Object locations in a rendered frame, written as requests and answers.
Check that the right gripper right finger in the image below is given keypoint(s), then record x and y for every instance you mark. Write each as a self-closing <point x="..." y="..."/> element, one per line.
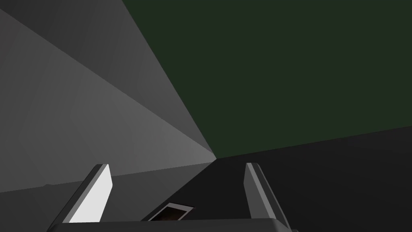
<point x="262" y="196"/>

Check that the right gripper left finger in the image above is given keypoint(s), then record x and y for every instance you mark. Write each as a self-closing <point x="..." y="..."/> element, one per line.
<point x="91" y="198"/>

